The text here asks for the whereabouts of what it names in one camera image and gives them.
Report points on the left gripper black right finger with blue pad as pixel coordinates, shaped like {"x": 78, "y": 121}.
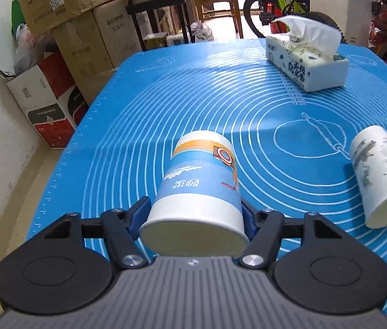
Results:
{"x": 264, "y": 230}

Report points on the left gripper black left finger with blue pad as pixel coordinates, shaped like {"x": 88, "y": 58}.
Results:
{"x": 121, "y": 230}

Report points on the blue orange paper cup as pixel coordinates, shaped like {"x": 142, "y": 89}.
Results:
{"x": 197, "y": 210}

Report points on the white grey patterned paper cup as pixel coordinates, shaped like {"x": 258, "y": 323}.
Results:
{"x": 368, "y": 154}

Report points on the white red black box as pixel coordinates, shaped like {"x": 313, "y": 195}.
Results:
{"x": 49, "y": 98}

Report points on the white tissue box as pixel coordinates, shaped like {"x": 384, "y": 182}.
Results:
{"x": 308, "y": 53}

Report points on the tall brown cardboard box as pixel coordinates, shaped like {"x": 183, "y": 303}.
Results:
{"x": 95, "y": 44}

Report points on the green children's bicycle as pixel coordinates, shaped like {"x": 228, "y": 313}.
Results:
{"x": 269, "y": 10}

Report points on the wooden chair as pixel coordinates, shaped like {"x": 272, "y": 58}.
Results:
{"x": 214, "y": 9}

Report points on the plastic bag by wall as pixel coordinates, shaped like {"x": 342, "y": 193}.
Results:
{"x": 30, "y": 49}

